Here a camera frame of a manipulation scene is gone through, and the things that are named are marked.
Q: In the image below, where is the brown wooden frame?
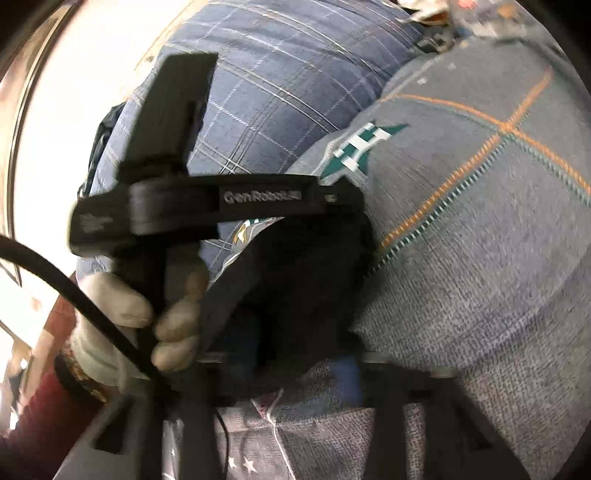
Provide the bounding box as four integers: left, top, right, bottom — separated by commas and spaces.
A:
0, 0, 63, 241

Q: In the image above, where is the person's left forearm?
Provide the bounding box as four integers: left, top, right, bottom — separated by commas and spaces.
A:
0, 295, 121, 480

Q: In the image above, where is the black cable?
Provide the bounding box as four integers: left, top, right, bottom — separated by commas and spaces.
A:
0, 234, 181, 407

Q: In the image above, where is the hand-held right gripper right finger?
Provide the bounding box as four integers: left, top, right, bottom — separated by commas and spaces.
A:
339, 357, 532, 480

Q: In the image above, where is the blue plaid pillow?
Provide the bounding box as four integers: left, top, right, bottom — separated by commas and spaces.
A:
76, 0, 428, 282

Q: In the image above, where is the dark cloth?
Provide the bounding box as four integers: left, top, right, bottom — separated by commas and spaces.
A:
83, 104, 126, 197

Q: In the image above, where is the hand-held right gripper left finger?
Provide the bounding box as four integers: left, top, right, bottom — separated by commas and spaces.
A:
65, 360, 228, 480

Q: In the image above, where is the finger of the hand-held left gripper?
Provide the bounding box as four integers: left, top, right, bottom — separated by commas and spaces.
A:
318, 178, 373, 232

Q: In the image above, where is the person's left hand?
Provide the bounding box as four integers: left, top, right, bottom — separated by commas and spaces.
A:
73, 271, 209, 387

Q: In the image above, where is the grey star print bed sheet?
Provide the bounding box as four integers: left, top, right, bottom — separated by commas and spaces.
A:
161, 44, 591, 480

